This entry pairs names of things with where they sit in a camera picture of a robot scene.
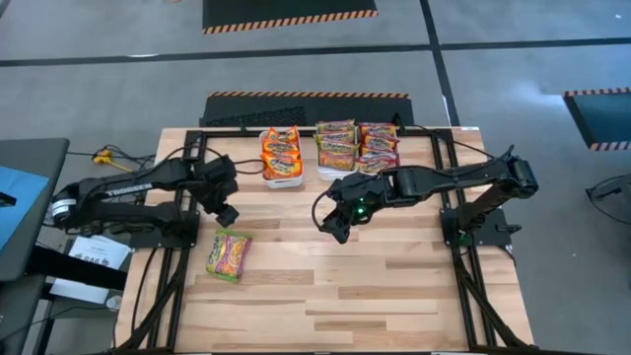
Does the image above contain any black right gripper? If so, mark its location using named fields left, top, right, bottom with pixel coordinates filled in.
left=318, top=173, right=395, bottom=246

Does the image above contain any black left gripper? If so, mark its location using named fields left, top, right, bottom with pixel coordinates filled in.
left=195, top=156, right=242, bottom=229

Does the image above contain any white printed box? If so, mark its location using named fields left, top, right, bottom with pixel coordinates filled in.
left=66, top=235, right=133, bottom=270

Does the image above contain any yellow power plug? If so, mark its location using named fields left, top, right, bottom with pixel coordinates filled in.
left=92, top=149, right=134, bottom=174

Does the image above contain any black desk beam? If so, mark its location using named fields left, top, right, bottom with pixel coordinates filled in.
left=27, top=245, right=128, bottom=291

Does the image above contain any white paper sheet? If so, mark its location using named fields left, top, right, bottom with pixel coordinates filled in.
left=48, top=278, right=124, bottom=305

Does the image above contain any grey side desk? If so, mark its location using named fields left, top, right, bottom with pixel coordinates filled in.
left=0, top=137, right=70, bottom=282

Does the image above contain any blue sheet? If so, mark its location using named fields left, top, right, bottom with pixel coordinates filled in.
left=0, top=166, right=49, bottom=250

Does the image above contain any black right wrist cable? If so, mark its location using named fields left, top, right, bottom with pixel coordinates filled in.
left=311, top=189, right=342, bottom=232

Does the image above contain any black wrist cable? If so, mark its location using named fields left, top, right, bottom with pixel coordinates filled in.
left=162, top=145, right=268, bottom=177
left=311, top=189, right=342, bottom=232

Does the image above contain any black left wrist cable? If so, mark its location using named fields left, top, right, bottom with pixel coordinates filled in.
left=162, top=145, right=268, bottom=177

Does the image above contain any black metal table frame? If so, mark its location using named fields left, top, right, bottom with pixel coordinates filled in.
left=117, top=127, right=536, bottom=355

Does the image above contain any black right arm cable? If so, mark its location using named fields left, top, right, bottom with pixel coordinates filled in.
left=393, top=113, right=514, bottom=159

